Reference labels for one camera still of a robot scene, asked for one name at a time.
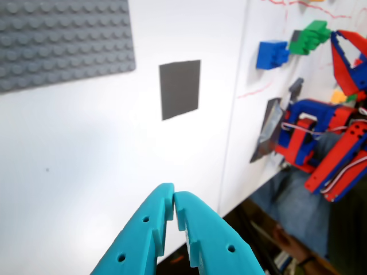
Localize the red blue gripper finger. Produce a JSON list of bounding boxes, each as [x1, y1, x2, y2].
[[331, 33, 367, 97], [332, 29, 367, 68]]

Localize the blue lego cube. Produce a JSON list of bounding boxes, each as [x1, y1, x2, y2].
[[256, 41, 290, 70]]

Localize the grey tape square patch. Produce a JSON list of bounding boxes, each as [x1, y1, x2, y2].
[[159, 59, 202, 121]]

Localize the green lego cube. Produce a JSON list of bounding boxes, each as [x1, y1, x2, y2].
[[288, 19, 333, 56]]

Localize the orange lego cube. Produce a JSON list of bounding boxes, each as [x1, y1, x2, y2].
[[330, 89, 347, 104]]

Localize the person leg in jeans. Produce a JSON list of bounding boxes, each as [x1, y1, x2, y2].
[[249, 133, 348, 260]]

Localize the grey studded lego baseplate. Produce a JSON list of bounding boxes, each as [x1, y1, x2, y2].
[[0, 0, 136, 95]]

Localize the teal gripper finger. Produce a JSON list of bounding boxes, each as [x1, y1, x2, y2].
[[173, 191, 264, 275], [90, 182, 175, 275]]

